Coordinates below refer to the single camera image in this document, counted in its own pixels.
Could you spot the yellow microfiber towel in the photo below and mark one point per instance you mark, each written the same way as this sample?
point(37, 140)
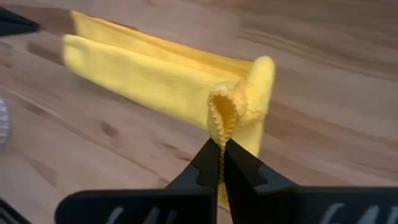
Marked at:
point(149, 71)

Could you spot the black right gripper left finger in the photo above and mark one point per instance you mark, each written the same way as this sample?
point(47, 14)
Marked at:
point(202, 171)

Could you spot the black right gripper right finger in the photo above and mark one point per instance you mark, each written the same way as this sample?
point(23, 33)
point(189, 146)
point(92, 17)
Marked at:
point(245, 174)

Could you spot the white faceted plant pot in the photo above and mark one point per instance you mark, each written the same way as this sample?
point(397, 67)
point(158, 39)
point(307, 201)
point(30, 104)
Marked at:
point(3, 121)

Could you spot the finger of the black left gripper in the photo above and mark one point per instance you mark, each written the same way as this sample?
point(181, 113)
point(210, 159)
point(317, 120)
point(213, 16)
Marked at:
point(14, 23)

